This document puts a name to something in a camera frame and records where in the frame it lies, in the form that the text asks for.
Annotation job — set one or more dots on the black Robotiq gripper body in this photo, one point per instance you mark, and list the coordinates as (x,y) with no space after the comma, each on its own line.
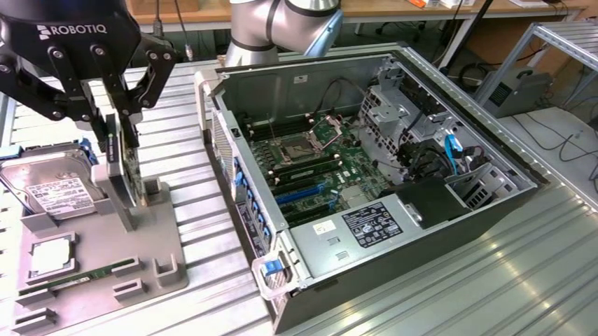
(70,31)

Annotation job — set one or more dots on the green Nvidia graphics card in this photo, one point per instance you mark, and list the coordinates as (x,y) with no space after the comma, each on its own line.
(117,168)

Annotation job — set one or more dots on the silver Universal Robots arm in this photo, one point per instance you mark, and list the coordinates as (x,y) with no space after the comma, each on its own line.
(262,28)

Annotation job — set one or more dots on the brown cardboard box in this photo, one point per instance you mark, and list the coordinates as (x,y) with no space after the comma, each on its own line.
(187,5)

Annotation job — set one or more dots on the hard disk with blue carrier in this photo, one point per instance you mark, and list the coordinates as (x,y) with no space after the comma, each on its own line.
(51,185)

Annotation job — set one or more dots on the thin metal locking lever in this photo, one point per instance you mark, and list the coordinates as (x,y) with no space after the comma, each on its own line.
(272,127)

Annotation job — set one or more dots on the blue slot latch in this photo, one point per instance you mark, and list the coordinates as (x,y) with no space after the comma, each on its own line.
(236,165)
(250,195)
(268,234)
(261,220)
(240,179)
(254,206)

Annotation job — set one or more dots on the CPU socket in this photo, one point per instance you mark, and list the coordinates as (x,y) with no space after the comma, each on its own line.
(297,151)

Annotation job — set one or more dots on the grey plastic parts rack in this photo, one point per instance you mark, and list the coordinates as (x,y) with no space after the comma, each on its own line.
(141,238)

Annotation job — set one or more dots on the silver socket cover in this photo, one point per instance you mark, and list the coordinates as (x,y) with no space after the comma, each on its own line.
(328,129)

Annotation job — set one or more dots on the installed RAM stick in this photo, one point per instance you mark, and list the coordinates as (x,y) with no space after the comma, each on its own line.
(309,172)

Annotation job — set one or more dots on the silver CPU chip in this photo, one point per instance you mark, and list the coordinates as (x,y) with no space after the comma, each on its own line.
(53,257)

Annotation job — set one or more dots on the blue expansion slot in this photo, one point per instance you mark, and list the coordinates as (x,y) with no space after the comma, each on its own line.
(301,196)

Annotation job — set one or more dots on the green loose RAM stick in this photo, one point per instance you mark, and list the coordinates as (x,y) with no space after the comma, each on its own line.
(75,276)

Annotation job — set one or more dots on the silver perforated drive cage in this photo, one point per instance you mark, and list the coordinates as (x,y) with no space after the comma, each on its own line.
(388,115)

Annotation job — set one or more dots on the wooden desk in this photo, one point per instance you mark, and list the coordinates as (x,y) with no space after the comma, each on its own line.
(397,10)

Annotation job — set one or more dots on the silver chipset heatsink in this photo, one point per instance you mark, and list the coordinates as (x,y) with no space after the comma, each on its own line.
(357,194)

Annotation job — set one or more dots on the small orange box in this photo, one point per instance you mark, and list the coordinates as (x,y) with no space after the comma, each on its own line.
(417,3)

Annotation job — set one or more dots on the blue case release latch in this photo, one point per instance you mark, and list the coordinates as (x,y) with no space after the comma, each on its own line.
(270,269)

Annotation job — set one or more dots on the silver power supply unit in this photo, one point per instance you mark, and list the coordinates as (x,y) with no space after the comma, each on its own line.
(337,245)

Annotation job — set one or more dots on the small white box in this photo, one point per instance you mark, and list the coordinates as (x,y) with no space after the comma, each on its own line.
(441,3)

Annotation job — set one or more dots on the open black PC case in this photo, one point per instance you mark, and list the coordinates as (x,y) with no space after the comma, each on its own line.
(421,252)

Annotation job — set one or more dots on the silver disk bay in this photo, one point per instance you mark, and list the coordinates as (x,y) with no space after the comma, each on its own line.
(477,192)

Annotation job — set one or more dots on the grey control box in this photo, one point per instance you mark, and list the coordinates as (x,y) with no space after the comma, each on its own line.
(519,94)

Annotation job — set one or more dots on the black plastic duct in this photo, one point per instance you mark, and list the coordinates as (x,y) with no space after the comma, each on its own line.
(421,199)

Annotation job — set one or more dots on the aluminium profile frame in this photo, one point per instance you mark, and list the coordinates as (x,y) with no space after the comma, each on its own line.
(556,38)

